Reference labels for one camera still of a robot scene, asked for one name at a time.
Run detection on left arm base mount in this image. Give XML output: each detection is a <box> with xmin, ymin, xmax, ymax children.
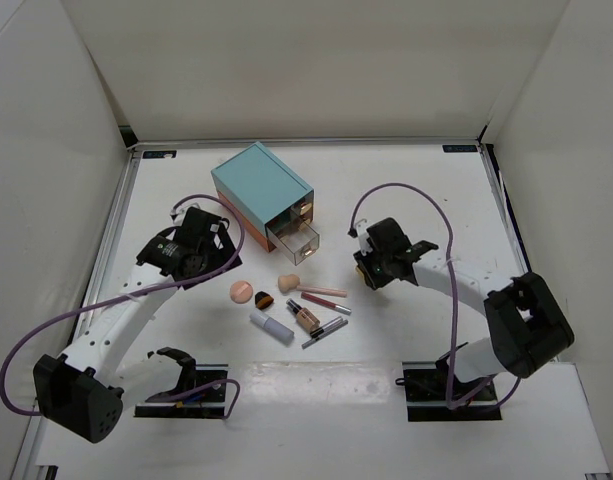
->
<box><xmin>133</xmin><ymin>347</ymin><xmax>241</xmax><ymax>420</ymax></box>

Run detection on foundation bottle black cap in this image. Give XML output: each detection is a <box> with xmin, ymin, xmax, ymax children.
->
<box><xmin>286</xmin><ymin>299</ymin><xmax>320</xmax><ymax>334</ymax></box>

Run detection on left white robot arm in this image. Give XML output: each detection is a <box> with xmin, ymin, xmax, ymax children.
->
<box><xmin>33</xmin><ymin>206</ymin><xmax>241</xmax><ymax>444</ymax></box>

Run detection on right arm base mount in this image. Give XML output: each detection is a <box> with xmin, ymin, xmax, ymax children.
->
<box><xmin>395</xmin><ymin>355</ymin><xmax>502</xmax><ymax>423</ymax></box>

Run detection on black gold lipstick case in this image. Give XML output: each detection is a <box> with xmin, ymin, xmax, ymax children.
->
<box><xmin>355</xmin><ymin>266</ymin><xmax>366</xmax><ymax>282</ymax></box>

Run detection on clear drawer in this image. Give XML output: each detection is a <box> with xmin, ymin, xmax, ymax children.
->
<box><xmin>268</xmin><ymin>223</ymin><xmax>320</xmax><ymax>266</ymax></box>

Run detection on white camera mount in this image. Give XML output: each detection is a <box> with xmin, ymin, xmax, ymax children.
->
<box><xmin>348</xmin><ymin>218</ymin><xmax>373</xmax><ymax>256</ymax></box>
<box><xmin>170</xmin><ymin>202</ymin><xmax>200</xmax><ymax>226</ymax></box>

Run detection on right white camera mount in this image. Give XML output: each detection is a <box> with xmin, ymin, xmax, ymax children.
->
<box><xmin>348</xmin><ymin>218</ymin><xmax>373</xmax><ymax>256</ymax></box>

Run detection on red lip gloss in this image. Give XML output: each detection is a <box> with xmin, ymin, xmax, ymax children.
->
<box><xmin>301</xmin><ymin>292</ymin><xmax>352</xmax><ymax>315</ymax></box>

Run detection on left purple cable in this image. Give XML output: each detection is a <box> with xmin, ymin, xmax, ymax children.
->
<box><xmin>0</xmin><ymin>194</ymin><xmax>245</xmax><ymax>417</ymax></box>

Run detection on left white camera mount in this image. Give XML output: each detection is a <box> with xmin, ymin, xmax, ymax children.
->
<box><xmin>170</xmin><ymin>202</ymin><xmax>200</xmax><ymax>226</ymax></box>

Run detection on teal orange drawer organizer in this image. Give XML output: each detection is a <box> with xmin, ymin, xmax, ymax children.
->
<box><xmin>211</xmin><ymin>142</ymin><xmax>315</xmax><ymax>252</ymax></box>

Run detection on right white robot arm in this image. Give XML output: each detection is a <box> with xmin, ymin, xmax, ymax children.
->
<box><xmin>350</xmin><ymin>218</ymin><xmax>575</xmax><ymax>402</ymax></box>

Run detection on beige makeup sponge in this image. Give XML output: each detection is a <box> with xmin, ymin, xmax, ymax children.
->
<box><xmin>277</xmin><ymin>274</ymin><xmax>300</xmax><ymax>294</ymax></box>

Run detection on white lavender bottle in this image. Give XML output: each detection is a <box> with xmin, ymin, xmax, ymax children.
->
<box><xmin>249</xmin><ymin>310</ymin><xmax>294</xmax><ymax>345</ymax></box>

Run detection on black silver eyeliner pen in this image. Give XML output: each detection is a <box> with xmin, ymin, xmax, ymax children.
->
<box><xmin>301</xmin><ymin>317</ymin><xmax>348</xmax><ymax>349</ymax></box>

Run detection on small black kabuki brush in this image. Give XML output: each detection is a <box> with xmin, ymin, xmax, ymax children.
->
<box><xmin>254</xmin><ymin>291</ymin><xmax>274</xmax><ymax>311</ymax></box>

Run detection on round peach powder puff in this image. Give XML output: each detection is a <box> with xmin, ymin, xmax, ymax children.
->
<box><xmin>229</xmin><ymin>280</ymin><xmax>254</xmax><ymax>304</ymax></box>

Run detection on pink tube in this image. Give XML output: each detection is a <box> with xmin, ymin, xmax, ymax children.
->
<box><xmin>296</xmin><ymin>285</ymin><xmax>348</xmax><ymax>298</ymax></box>

